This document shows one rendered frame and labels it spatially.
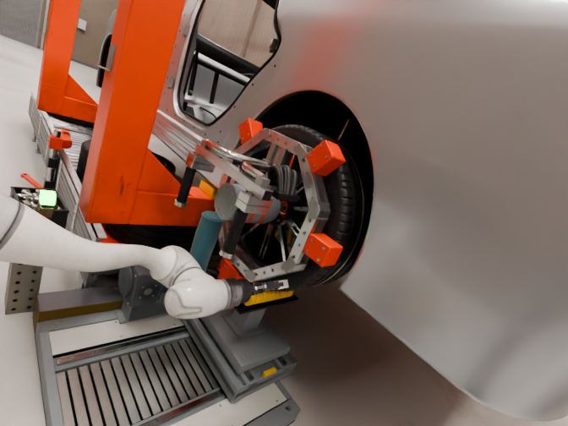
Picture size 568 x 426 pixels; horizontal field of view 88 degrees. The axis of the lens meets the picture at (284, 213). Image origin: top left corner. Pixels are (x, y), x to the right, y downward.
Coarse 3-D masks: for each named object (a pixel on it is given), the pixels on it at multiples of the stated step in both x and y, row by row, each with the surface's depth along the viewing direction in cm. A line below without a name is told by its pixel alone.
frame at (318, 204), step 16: (256, 144) 113; (288, 144) 101; (304, 160) 97; (224, 176) 126; (304, 176) 95; (320, 176) 97; (320, 192) 96; (320, 208) 91; (224, 224) 126; (304, 224) 94; (320, 224) 95; (224, 240) 123; (304, 240) 94; (240, 256) 118; (288, 256) 98; (304, 256) 99; (256, 272) 108; (272, 272) 103; (288, 272) 98
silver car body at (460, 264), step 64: (192, 0) 189; (320, 0) 109; (384, 0) 92; (448, 0) 79; (512, 0) 69; (192, 64) 205; (320, 64) 106; (384, 64) 89; (448, 64) 77; (512, 64) 67; (192, 128) 172; (384, 128) 88; (448, 128) 76; (512, 128) 67; (384, 192) 87; (448, 192) 75; (512, 192) 66; (384, 256) 85; (448, 256) 74; (512, 256) 65; (384, 320) 84; (448, 320) 73; (512, 320) 65; (512, 384) 65
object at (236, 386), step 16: (192, 320) 141; (192, 336) 140; (208, 336) 137; (208, 352) 130; (288, 352) 144; (224, 368) 122; (256, 368) 131; (272, 368) 130; (288, 368) 137; (224, 384) 121; (240, 384) 120; (256, 384) 123
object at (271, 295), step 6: (258, 294) 114; (264, 294) 116; (270, 294) 118; (276, 294) 121; (282, 294) 123; (288, 294) 127; (252, 300) 111; (258, 300) 114; (264, 300) 116; (270, 300) 120
